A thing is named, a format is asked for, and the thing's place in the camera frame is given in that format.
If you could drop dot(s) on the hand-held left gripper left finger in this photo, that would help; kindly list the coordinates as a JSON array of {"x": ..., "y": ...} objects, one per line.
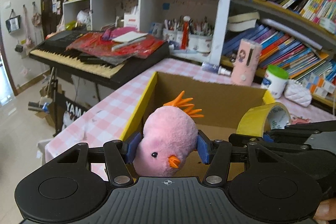
[{"x": 132, "y": 148}]

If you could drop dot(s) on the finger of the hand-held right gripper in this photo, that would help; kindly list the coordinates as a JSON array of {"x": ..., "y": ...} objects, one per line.
[
  {"x": 283, "y": 130},
  {"x": 244, "y": 138}
]

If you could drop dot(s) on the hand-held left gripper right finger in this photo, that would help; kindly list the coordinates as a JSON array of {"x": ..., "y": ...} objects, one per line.
[{"x": 203, "y": 148}]

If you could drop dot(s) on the yellow tape roll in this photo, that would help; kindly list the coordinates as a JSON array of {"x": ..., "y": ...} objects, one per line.
[{"x": 252, "y": 119}]

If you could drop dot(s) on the pink chick plush toy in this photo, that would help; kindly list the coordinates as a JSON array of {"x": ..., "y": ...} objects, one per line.
[{"x": 168, "y": 132}]

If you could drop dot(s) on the cardboard box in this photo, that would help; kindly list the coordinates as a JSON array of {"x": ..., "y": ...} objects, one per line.
[{"x": 223, "y": 100}]

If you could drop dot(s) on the person's right hand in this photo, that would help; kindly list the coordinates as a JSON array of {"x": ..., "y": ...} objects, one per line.
[{"x": 325, "y": 212}]

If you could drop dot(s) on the white quilted purse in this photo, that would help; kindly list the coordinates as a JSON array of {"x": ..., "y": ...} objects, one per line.
[{"x": 298, "y": 94}]

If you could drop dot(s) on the pink checked tablecloth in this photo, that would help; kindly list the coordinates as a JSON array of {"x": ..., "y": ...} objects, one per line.
[{"x": 110, "y": 113}]

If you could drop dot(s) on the white jar green lid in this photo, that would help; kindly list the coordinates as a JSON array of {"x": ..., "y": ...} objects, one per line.
[{"x": 274, "y": 82}]

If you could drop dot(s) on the black keyboard stand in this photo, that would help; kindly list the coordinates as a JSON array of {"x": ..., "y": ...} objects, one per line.
[{"x": 74, "y": 108}]

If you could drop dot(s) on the pink cartoon cylinder device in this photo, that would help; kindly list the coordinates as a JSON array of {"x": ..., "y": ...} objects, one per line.
[{"x": 245, "y": 64}]

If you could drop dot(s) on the row of colourful books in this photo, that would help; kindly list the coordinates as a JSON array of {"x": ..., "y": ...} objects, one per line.
[{"x": 283, "y": 50}]

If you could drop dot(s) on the small spray bottle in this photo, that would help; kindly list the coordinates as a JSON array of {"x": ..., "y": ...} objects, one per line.
[{"x": 211, "y": 66}]

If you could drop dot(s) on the grey rolled tube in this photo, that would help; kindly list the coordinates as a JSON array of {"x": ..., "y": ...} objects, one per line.
[{"x": 288, "y": 28}]

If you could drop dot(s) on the white pen holder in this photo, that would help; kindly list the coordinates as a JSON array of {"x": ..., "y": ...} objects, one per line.
[
  {"x": 200, "y": 43},
  {"x": 172, "y": 37}
]

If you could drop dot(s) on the white booklet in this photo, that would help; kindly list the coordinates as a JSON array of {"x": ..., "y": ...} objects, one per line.
[{"x": 128, "y": 37}]

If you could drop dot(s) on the red cloth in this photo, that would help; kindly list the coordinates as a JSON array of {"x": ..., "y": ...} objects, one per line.
[{"x": 92, "y": 43}]

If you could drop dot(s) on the black electronic keyboard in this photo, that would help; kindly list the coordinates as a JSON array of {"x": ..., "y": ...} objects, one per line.
[{"x": 65, "y": 57}]

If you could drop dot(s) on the wooden bookshelf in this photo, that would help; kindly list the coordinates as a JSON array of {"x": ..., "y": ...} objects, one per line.
[{"x": 288, "y": 15}]

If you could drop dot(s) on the cream hardcover book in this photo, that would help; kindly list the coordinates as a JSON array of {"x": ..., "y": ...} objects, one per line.
[{"x": 241, "y": 22}]

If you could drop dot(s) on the magenta cloth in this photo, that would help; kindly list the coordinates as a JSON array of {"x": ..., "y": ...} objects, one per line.
[{"x": 115, "y": 33}]

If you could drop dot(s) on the red tassel ornament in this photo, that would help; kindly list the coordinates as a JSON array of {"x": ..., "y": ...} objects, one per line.
[{"x": 185, "y": 32}]

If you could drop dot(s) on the white pen holder cups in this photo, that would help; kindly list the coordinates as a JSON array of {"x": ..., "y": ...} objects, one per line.
[{"x": 199, "y": 27}]

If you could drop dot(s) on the white box red label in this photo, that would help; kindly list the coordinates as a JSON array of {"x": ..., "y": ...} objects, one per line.
[{"x": 131, "y": 20}]

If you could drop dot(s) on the row of slanted books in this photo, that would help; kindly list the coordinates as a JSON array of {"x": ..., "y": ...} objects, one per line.
[{"x": 315, "y": 1}]

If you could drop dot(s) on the white plastic bag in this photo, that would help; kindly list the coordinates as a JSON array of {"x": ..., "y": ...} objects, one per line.
[{"x": 84, "y": 16}]

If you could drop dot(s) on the white shelf unit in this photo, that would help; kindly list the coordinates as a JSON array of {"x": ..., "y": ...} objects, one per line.
[{"x": 181, "y": 7}]

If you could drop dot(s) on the pink hanging bag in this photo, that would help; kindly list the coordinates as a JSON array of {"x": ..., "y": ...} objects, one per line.
[{"x": 36, "y": 18}]

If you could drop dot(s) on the grey tote bag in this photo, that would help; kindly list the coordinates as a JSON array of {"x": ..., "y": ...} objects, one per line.
[{"x": 13, "y": 23}]

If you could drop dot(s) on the brown door frame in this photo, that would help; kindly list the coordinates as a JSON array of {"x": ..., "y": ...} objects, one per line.
[{"x": 5, "y": 61}]

